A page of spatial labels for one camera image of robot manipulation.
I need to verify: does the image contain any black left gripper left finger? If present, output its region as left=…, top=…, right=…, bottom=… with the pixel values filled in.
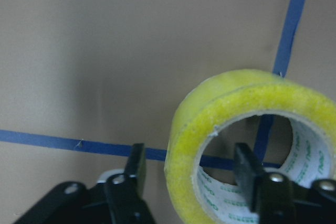
left=103, top=143, right=155, bottom=224

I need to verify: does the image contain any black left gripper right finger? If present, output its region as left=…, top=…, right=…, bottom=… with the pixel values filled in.
left=234, top=143, right=297, bottom=223

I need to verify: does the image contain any yellow tape roll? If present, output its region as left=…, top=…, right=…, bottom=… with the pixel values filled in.
left=163, top=68, right=336, bottom=224

